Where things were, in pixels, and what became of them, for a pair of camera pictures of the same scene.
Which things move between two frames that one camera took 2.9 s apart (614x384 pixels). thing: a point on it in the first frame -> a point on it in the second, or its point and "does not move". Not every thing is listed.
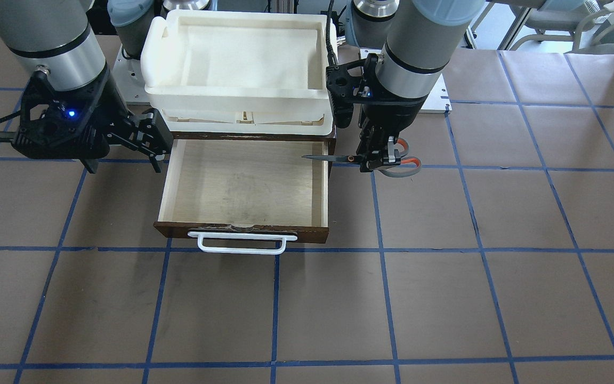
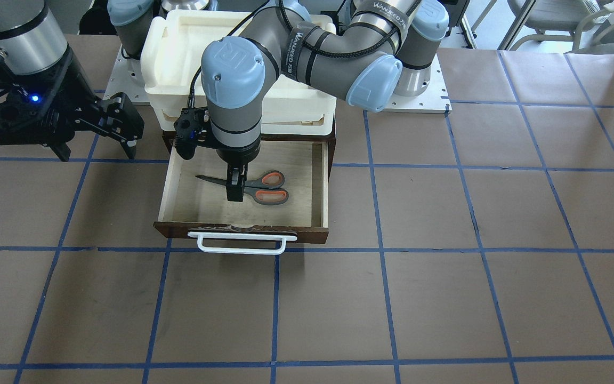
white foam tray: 240,72 does not move
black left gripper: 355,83 -> 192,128
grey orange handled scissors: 356,158 -> 264,188
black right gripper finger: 154,132 -> 124,117
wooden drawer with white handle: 247,193 does not move
